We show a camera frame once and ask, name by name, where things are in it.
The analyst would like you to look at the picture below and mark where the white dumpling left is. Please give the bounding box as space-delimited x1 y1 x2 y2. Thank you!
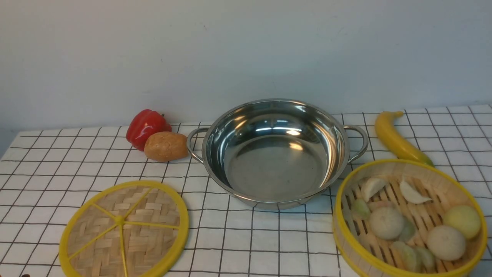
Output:
361 177 389 203

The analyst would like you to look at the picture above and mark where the green dumpling front left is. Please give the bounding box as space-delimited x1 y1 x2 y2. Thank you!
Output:
391 241 422 272

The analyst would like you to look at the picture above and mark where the white dumpling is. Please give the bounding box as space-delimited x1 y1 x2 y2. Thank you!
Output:
361 177 389 203
399 177 432 204

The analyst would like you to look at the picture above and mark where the brown potato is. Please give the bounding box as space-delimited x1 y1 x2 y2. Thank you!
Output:
144 132 189 162

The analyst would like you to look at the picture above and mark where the green dumpling middle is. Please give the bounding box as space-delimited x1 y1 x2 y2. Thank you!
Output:
398 217 416 242

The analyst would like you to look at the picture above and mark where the bamboo steamer basket yellow rim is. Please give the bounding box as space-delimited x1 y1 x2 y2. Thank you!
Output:
333 159 487 277

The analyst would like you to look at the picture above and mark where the green dumpling front right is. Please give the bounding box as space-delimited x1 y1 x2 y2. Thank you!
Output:
415 247 436 272

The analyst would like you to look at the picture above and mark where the white steamed bun front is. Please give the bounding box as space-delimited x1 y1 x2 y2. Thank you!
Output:
426 225 466 261

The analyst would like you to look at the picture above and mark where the green dumpling back left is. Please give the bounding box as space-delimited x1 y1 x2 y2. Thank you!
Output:
351 199 371 220

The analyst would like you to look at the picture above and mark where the yellow banana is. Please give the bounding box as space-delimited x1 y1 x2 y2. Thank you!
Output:
374 111 434 167

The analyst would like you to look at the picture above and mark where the green dumpling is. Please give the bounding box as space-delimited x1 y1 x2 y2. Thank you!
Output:
415 247 436 272
398 217 416 242
351 199 371 220
391 241 422 272

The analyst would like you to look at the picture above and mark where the white dumpling right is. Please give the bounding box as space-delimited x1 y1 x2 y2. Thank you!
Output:
399 177 432 204

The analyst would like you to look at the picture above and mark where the white steamed bun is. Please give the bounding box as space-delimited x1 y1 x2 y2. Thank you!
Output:
369 207 405 240
426 225 466 261

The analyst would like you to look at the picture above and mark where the woven bamboo steamer lid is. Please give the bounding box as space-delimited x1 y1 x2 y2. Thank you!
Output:
58 180 190 277

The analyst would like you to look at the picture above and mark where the stainless steel pot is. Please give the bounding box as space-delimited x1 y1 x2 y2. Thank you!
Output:
186 98 369 210

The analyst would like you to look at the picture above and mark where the yellowish steamed bun right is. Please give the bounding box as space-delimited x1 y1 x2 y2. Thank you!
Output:
443 205 482 240

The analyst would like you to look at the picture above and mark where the red bell pepper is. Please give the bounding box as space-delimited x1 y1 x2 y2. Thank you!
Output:
125 109 172 152

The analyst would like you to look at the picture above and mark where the white steamed bun left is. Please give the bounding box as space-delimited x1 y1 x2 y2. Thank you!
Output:
369 207 405 240

